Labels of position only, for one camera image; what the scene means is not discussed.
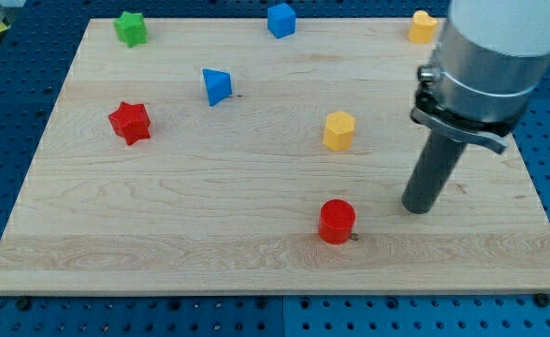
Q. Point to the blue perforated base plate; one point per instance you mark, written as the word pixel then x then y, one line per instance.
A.
pixel 36 52

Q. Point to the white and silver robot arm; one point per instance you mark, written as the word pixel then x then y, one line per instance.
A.
pixel 488 60

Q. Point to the yellow heart block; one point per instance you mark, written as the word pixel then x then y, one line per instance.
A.
pixel 422 28

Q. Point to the yellow hexagon block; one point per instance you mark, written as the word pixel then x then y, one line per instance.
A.
pixel 339 130

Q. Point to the blue triangle block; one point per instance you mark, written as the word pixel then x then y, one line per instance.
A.
pixel 218 85

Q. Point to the green star block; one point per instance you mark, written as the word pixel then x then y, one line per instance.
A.
pixel 131 29

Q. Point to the blue cube block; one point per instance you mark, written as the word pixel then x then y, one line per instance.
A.
pixel 281 20

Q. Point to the red star block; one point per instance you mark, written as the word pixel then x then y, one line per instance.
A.
pixel 131 122

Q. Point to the light wooden board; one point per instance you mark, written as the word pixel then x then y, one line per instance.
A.
pixel 226 200

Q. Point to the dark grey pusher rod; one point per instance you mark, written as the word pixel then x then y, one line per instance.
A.
pixel 433 168

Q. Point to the red cylinder block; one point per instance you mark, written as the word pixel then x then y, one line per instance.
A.
pixel 337 218

